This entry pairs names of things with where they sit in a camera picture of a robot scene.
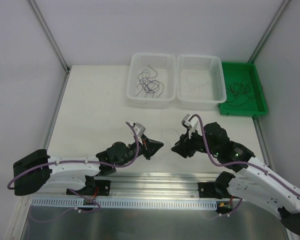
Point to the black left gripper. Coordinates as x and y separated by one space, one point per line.
146 147

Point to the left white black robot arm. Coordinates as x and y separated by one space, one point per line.
38 171

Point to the aluminium frame post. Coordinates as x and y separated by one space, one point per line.
48 34
269 29

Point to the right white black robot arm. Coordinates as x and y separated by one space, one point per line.
249 179

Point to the left white perforated basket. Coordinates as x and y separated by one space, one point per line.
151 81

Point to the green plastic tray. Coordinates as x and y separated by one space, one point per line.
244 91

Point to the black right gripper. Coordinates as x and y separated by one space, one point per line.
189 143

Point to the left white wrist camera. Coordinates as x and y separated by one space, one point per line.
137 129

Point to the aluminium frame post right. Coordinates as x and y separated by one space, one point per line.
269 29

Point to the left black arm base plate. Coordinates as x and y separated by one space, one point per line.
102 187

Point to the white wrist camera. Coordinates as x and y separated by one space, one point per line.
190 123
137 129

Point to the right white perforated basket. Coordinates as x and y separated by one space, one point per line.
200 82

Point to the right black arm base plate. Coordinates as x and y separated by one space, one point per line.
206 190

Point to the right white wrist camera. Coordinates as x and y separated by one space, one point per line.
190 123

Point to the white slotted cable duct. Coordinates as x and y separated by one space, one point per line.
125 203

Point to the aluminium frame post left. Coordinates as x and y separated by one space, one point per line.
48 34

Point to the white perforated basket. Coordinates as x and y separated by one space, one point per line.
200 82
151 81

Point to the aluminium table edge rail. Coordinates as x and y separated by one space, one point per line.
156 185

